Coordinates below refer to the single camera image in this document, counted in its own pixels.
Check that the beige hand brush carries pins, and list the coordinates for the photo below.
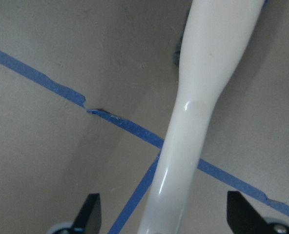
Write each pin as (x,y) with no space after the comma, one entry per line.
(215,37)

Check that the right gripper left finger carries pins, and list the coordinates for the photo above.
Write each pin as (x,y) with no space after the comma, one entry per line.
(89,218)

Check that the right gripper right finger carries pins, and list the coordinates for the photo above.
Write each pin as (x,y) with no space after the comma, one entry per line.
(242,218)

